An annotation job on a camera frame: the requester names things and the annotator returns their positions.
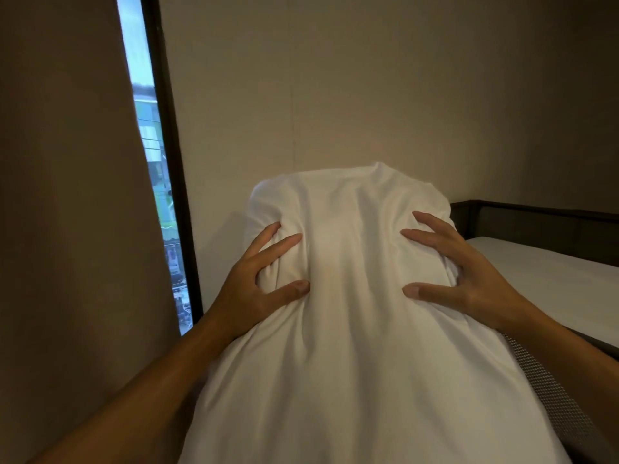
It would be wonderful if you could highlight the person's left forearm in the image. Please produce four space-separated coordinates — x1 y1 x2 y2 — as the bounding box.
29 315 234 464

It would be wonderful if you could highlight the beige curtain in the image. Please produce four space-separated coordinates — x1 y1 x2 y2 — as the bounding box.
0 0 183 464

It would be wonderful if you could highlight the dark bed frame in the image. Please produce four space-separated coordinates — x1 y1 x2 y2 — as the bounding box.
449 200 619 268

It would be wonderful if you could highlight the black window frame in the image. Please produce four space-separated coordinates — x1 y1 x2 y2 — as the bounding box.
139 0 205 325

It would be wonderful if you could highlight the person's left hand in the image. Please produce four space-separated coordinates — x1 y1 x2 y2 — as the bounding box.
205 221 310 341

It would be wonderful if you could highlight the person's right forearm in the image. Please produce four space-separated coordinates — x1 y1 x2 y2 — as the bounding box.
503 304 619 433

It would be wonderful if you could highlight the white pillow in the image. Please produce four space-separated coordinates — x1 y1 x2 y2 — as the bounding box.
178 162 572 464

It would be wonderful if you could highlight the person's right hand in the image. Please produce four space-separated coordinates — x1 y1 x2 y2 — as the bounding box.
400 211 535 334

